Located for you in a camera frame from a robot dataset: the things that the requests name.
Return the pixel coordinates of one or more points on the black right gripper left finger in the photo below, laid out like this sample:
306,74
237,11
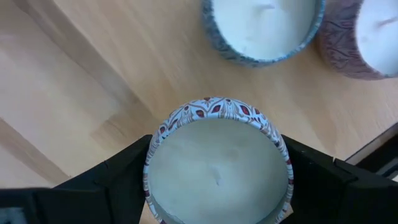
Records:
93,202

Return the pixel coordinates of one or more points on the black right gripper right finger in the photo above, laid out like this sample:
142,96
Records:
342,202

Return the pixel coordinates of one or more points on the red white patterned candle tin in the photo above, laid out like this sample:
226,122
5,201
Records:
217,171

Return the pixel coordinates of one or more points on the black aluminium frame rails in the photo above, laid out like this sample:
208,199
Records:
379,152

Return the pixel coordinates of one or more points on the wooden shelf with black rail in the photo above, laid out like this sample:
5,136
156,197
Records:
140,77

